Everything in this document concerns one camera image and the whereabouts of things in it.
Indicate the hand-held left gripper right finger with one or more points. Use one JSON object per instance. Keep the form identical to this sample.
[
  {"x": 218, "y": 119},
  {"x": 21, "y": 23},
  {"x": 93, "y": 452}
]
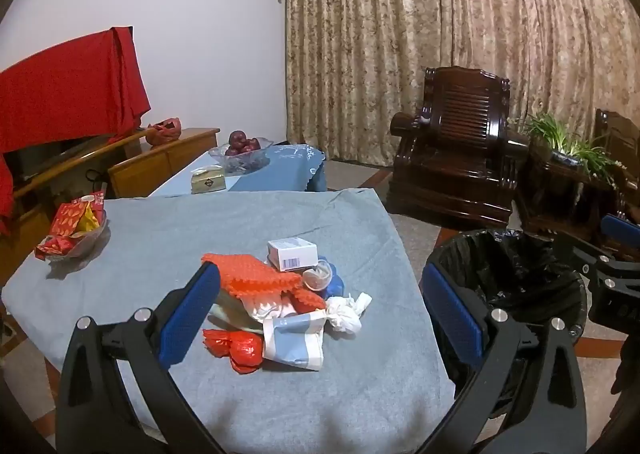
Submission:
[{"x": 450, "y": 314}]

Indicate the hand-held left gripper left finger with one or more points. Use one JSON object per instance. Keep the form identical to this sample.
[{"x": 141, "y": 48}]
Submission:
[{"x": 192, "y": 309}]

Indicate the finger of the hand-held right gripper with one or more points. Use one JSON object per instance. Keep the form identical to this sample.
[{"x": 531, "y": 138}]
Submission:
[
  {"x": 585, "y": 254},
  {"x": 622, "y": 229}
]

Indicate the pale green glove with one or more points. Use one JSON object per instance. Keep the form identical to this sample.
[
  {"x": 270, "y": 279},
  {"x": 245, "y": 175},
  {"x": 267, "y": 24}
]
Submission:
[{"x": 227, "y": 315}]

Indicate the trash bin with black liner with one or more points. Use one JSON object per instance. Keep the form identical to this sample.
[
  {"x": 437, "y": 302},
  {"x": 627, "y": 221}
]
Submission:
[{"x": 525, "y": 274}]

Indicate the orange foam mesh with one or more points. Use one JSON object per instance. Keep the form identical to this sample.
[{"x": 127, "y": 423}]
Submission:
[{"x": 250, "y": 276}]

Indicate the red plastic wrapper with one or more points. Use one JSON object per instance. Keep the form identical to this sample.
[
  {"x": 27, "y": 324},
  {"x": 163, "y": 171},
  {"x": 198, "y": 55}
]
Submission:
[{"x": 245, "y": 351}]

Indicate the white tissue wad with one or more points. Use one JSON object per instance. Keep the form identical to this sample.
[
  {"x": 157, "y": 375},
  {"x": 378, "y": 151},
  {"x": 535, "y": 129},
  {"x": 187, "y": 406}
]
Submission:
[{"x": 342, "y": 314}]

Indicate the blue and white packet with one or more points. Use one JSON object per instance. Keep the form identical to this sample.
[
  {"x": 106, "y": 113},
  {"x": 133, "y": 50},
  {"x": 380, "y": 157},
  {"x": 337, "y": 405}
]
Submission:
[{"x": 295, "y": 344}]

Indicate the white barcode box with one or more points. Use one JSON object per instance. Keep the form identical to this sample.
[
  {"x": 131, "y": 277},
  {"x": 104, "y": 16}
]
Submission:
[{"x": 290, "y": 251}]

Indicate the blue plastic bag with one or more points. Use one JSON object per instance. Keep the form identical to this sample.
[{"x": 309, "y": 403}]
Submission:
[{"x": 336, "y": 285}]

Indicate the clear plastic cup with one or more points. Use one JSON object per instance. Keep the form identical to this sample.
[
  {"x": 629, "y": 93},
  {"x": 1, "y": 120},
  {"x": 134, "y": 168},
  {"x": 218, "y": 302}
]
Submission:
[{"x": 317, "y": 276}]

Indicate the dark wooden side table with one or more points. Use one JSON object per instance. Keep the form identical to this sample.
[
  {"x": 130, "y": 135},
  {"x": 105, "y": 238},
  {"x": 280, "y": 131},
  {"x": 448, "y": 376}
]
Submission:
[{"x": 550, "y": 194}]

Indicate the grey-blue tablecloth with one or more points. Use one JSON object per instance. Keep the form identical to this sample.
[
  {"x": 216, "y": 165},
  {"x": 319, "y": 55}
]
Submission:
[{"x": 175, "y": 234}]

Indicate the dark wooden armchair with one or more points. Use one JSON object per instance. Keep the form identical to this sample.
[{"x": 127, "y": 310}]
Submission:
[
  {"x": 460, "y": 134},
  {"x": 620, "y": 134}
]

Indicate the potted green plant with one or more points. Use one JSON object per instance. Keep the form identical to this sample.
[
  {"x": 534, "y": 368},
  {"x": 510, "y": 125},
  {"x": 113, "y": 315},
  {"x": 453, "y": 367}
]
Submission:
[{"x": 550, "y": 132}]

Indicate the glass snack bowl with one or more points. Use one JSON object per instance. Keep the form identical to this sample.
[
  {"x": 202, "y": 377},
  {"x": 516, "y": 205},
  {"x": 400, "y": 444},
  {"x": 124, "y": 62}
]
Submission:
[{"x": 87, "y": 244}]

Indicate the tissue box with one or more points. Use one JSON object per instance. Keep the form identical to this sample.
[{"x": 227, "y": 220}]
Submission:
[{"x": 207, "y": 181}]

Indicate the yellow snack packet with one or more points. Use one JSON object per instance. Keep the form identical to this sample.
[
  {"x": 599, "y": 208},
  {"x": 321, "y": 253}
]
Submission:
[{"x": 90, "y": 219}]

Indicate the wooden television cabinet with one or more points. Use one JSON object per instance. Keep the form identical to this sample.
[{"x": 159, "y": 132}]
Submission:
[{"x": 140, "y": 174}]

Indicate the small red snack packet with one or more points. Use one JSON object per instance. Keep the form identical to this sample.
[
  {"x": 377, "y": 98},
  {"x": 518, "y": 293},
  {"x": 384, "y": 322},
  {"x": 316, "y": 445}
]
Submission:
[{"x": 55, "y": 245}]

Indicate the glass fruit bowl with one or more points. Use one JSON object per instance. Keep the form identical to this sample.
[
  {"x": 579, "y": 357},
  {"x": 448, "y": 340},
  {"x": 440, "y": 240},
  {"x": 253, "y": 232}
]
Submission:
[{"x": 240, "y": 163}]

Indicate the large red snack packet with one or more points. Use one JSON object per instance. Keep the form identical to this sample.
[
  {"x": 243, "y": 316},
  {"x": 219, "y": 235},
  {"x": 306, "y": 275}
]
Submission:
[{"x": 67, "y": 216}]

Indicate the red apple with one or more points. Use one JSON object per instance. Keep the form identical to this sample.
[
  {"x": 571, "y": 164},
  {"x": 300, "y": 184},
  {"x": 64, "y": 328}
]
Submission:
[
  {"x": 238, "y": 138},
  {"x": 232, "y": 150},
  {"x": 253, "y": 145}
]

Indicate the blue tablecloth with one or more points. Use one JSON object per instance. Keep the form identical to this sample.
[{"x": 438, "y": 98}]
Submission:
[{"x": 280, "y": 169}]

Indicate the red bag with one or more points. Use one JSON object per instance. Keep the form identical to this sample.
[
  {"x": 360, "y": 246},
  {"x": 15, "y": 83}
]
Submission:
[{"x": 167, "y": 130}]

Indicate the black television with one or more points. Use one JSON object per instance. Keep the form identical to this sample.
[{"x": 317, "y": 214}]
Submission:
[{"x": 40, "y": 157}]

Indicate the red cloth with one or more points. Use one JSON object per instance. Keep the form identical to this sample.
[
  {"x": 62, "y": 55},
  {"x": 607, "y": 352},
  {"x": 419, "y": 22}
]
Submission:
[{"x": 60, "y": 84}]

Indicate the patterned beige curtain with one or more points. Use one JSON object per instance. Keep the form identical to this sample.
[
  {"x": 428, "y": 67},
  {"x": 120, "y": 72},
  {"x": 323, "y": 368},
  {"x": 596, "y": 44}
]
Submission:
[{"x": 400, "y": 34}]

